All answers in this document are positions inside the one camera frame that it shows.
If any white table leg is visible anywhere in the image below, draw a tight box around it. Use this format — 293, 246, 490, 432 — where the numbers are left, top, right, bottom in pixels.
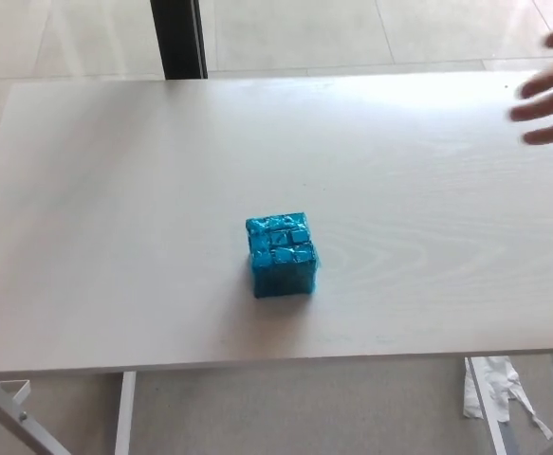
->
113, 371, 138, 455
465, 356, 512, 455

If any black vertical door frame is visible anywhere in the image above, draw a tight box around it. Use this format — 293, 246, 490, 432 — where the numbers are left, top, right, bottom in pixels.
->
150, 0, 210, 81

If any blue foil-wrapped cube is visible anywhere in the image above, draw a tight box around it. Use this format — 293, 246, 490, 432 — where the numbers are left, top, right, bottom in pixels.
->
245, 212, 323, 300

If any white diagonal table brace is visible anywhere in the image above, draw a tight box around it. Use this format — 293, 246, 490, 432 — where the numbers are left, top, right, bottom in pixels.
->
0, 377, 68, 455

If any white crumpled tissue paper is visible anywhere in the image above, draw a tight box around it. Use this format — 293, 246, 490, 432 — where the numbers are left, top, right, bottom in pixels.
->
461, 355, 553, 440

